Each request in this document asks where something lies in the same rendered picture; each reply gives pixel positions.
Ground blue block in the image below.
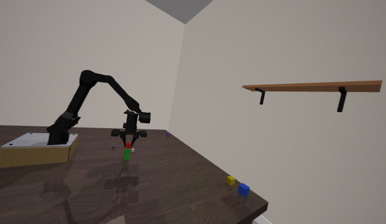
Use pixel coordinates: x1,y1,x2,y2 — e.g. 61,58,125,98
237,183,249,197

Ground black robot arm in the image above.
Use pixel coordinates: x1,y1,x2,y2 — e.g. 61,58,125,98
46,70,151,145

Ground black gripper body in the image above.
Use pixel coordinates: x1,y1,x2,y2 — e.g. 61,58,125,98
111,122,147,138

